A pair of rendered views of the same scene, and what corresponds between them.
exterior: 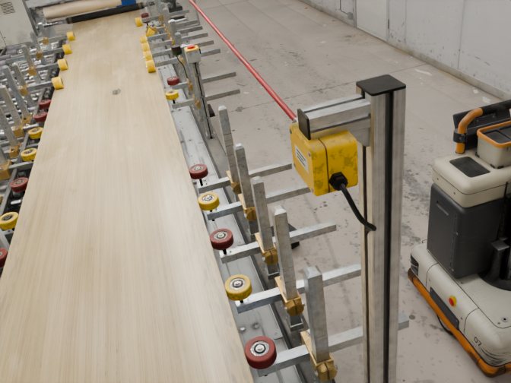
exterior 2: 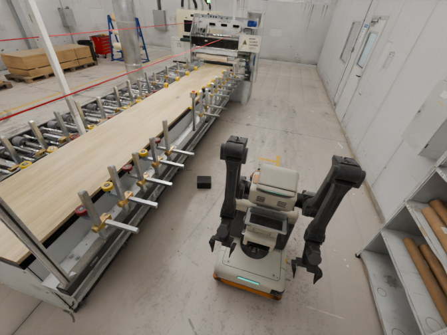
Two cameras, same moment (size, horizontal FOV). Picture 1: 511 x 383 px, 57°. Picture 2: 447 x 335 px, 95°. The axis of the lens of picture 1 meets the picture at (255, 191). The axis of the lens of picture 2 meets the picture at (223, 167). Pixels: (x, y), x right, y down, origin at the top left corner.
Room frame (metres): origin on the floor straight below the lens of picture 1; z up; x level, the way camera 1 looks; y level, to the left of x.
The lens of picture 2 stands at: (0.33, -1.15, 2.05)
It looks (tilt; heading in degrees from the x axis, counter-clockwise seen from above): 38 degrees down; 22
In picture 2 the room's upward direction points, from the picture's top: 5 degrees clockwise
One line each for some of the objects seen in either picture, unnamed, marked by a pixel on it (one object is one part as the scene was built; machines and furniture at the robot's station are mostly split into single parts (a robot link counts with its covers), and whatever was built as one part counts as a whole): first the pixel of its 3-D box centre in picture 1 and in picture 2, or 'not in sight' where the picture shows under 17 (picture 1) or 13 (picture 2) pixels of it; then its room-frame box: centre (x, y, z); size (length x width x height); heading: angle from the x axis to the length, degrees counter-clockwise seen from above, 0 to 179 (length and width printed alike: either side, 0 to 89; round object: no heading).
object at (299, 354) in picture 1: (333, 343); (109, 223); (0.83, -0.14, 0.83); 0.43 x 0.03 x 0.04; 100
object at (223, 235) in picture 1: (223, 246); (128, 171); (1.29, 0.14, 0.85); 0.08 x 0.08 x 0.11
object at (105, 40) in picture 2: not in sight; (102, 46); (7.36, 7.76, 0.41); 0.76 x 0.48 x 0.81; 17
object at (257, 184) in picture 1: (266, 236); (140, 175); (1.27, -0.01, 0.88); 0.04 x 0.04 x 0.48; 10
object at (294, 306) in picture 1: (289, 295); (124, 199); (1.05, -0.05, 0.81); 0.14 x 0.06 x 0.05; 10
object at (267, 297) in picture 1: (302, 286); (132, 199); (1.07, -0.09, 0.81); 0.43 x 0.03 x 0.04; 100
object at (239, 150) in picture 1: (248, 199); (155, 159); (1.52, 0.03, 0.88); 0.04 x 0.04 x 0.48; 10
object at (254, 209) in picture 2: not in sight; (265, 222); (1.21, -1.11, 0.99); 0.28 x 0.16 x 0.22; 99
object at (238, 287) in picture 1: (240, 295); (108, 189); (1.04, 0.10, 0.85); 0.08 x 0.08 x 0.11
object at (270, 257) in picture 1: (267, 248); (143, 179); (1.29, -0.01, 0.81); 0.14 x 0.06 x 0.05; 10
